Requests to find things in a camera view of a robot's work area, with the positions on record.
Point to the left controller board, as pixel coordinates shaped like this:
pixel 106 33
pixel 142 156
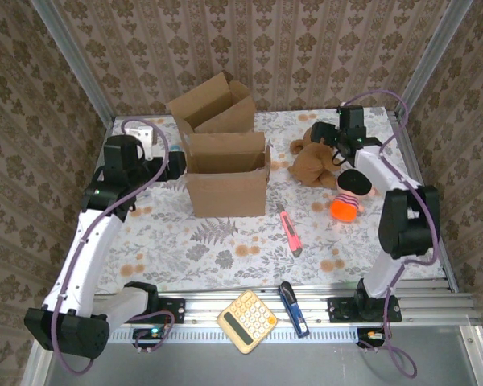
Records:
pixel 145 333

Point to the long aluminium base rail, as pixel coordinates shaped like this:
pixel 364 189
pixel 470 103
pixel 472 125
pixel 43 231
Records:
pixel 201 311

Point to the yellow calculator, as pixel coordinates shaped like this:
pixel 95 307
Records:
pixel 247 319

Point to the aluminium corner post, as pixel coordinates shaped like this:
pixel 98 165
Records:
pixel 430 60
pixel 79 68

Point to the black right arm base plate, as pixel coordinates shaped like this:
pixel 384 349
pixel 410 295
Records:
pixel 338 309

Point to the right controller board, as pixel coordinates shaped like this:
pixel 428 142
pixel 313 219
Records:
pixel 370 335

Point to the pink utility knife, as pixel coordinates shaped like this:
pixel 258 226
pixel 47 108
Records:
pixel 290 233

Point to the aluminium side rail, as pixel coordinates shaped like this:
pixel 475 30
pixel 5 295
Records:
pixel 447 281

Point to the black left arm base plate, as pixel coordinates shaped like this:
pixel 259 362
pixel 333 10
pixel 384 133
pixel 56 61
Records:
pixel 177 305

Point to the doll with orange pants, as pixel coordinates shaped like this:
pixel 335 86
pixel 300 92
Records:
pixel 342 211

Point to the blue black stapler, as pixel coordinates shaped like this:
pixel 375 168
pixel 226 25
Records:
pixel 294 309

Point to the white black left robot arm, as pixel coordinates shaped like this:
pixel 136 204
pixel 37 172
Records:
pixel 98 257

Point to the controller board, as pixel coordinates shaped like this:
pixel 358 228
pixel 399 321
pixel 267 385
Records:
pixel 145 333
pixel 370 335

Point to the brown cardboard box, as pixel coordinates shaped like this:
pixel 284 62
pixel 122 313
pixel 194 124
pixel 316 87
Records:
pixel 225 193
pixel 225 116

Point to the brown plush dog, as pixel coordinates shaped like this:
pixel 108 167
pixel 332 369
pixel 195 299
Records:
pixel 314 165

